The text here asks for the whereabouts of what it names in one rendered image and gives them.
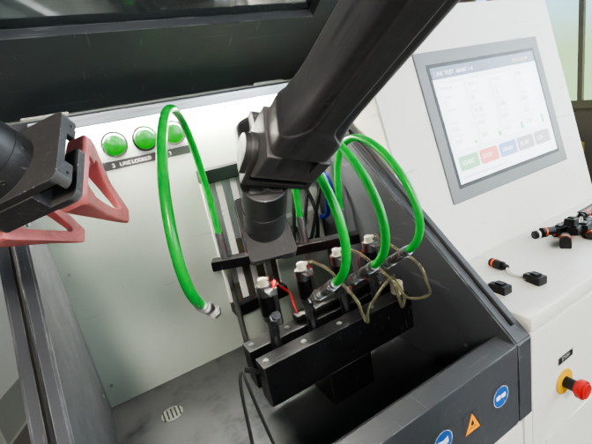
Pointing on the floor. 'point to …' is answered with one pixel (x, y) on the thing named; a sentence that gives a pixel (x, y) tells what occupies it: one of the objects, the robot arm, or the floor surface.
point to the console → (500, 196)
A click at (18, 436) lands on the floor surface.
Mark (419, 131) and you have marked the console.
